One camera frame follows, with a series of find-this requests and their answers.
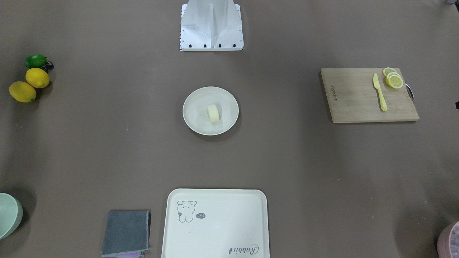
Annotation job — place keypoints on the mint green bowl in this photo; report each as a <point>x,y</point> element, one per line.
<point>11,213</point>

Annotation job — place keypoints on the dark grape cluster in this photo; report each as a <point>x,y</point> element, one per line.
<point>47,66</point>

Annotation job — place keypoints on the yellow lemon lower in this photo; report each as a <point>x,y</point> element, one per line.
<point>22,92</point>

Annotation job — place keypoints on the green lime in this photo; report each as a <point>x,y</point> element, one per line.
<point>35,61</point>

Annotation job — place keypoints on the yellow lemon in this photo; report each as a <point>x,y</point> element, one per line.
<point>22,92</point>
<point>37,78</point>

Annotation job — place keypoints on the yellow lemon upper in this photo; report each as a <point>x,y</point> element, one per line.
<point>37,78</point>

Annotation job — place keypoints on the round cream plate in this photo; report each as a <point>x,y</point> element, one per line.
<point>195,114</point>

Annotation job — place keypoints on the grey folded cloth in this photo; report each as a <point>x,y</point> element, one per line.
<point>126,234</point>

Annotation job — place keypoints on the pale steamed bun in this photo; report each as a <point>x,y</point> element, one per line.
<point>213,113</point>

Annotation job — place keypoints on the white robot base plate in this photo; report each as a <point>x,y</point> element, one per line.
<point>211,25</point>

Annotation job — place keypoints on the pink bowl with ice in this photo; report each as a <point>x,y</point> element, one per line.
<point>448,242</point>

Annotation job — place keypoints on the cream rabbit serving tray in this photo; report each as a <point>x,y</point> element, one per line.
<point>216,223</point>

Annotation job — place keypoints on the lemon slice top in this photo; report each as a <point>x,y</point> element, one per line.
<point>388,70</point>

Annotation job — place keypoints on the lemon slice back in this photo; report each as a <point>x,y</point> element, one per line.
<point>393,77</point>

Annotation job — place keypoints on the wooden cutting board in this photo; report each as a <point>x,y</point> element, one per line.
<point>352,97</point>

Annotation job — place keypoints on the yellow plastic knife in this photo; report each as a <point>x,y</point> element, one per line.
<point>381,99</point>

